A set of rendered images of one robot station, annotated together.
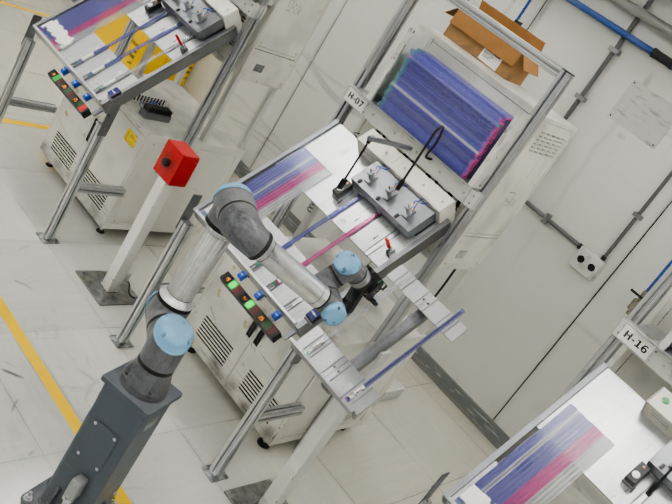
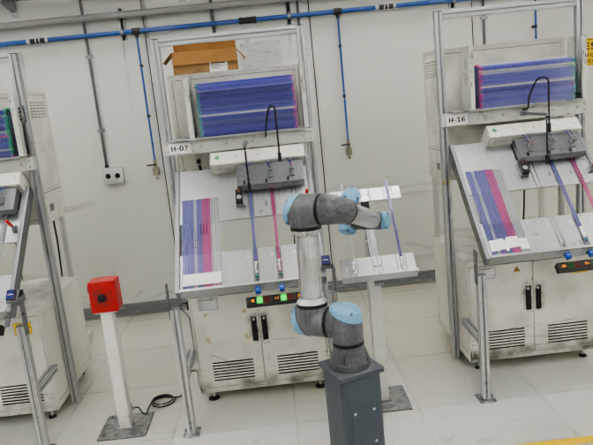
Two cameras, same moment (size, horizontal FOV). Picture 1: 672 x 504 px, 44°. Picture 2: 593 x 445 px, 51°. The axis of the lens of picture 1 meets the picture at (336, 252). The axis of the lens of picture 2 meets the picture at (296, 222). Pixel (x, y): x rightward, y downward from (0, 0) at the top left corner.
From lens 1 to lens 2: 169 cm
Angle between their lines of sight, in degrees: 33
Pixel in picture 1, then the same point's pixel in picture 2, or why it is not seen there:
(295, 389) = not seen: hidden behind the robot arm
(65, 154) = not seen: outside the picture
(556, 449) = (488, 193)
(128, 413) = (370, 383)
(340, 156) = (207, 185)
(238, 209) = (326, 198)
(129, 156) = (34, 341)
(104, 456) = (375, 426)
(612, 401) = (473, 154)
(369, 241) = not seen: hidden behind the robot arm
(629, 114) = (254, 64)
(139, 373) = (355, 354)
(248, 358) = (269, 350)
